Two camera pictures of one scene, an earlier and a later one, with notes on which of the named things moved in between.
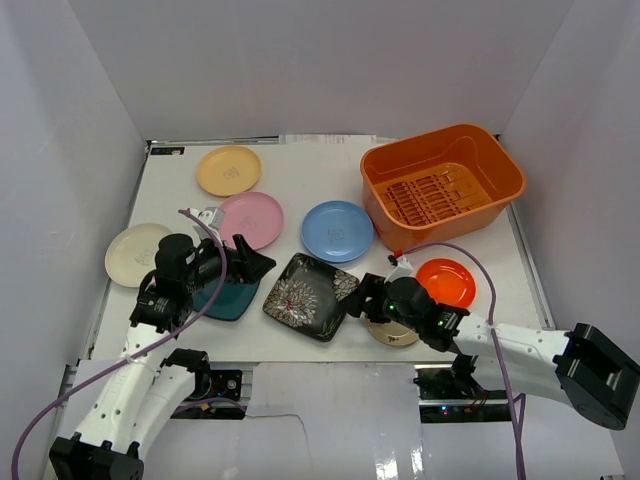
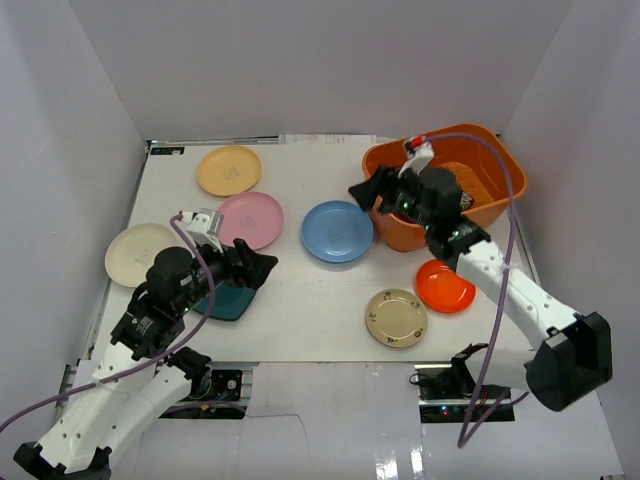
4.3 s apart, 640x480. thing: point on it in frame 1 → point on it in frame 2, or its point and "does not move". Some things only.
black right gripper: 373,288 → 385,182
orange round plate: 448,281 does not move
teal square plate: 232,301 does not move
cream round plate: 131,253 does not move
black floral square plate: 311,297 → 466,200
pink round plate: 254,215 does not move
